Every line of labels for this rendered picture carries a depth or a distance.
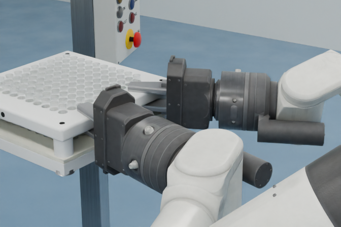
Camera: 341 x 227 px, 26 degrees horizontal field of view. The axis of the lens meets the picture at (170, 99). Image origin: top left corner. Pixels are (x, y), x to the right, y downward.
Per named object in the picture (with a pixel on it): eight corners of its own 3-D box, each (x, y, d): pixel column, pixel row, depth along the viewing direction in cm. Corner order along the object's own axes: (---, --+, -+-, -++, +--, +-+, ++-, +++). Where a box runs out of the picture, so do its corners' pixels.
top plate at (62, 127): (-48, 101, 114) (-50, 88, 113) (68, 60, 131) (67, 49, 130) (62, 143, 99) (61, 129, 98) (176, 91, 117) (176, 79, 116)
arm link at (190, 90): (165, 69, 106) (249, 73, 104) (172, 47, 114) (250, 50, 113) (164, 147, 110) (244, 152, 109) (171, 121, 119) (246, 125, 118)
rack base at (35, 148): (-44, 130, 115) (-46, 116, 115) (69, 86, 133) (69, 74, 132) (64, 176, 101) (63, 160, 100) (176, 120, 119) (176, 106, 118)
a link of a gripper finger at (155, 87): (130, 84, 114) (170, 87, 113) (126, 92, 111) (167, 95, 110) (130, 75, 113) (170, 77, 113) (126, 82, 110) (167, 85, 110)
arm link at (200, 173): (197, 186, 93) (159, 246, 82) (197, 123, 90) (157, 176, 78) (247, 195, 91) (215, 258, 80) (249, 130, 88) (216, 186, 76)
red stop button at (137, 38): (142, 45, 190) (142, 30, 189) (137, 49, 187) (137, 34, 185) (126, 43, 192) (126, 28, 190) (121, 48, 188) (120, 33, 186)
